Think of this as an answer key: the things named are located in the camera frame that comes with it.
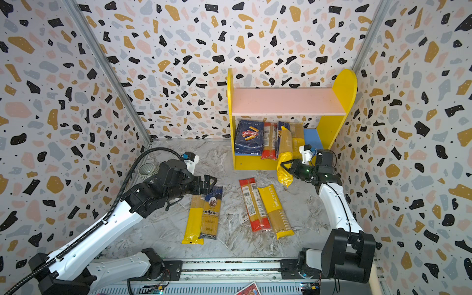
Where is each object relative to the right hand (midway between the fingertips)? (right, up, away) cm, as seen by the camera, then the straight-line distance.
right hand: (281, 161), depth 79 cm
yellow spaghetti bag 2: (+2, +3, +1) cm, 4 cm away
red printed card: (-13, -48, -11) cm, 51 cm away
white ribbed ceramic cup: (-71, -6, +24) cm, 75 cm away
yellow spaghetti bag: (-39, -31, +4) cm, 49 cm away
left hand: (-29, -5, -10) cm, 32 cm away
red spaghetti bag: (-4, +5, +14) cm, 15 cm away
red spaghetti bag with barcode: (-10, -26, +8) cm, 29 cm away
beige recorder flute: (+35, -47, -8) cm, 59 cm away
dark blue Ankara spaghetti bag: (-32, -23, +10) cm, 41 cm away
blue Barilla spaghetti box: (+4, +21, +27) cm, 35 cm away
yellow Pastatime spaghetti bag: (+13, +12, +21) cm, 27 cm away
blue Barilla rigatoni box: (-14, +12, +16) cm, 24 cm away
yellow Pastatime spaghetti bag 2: (0, -27, +8) cm, 28 cm away
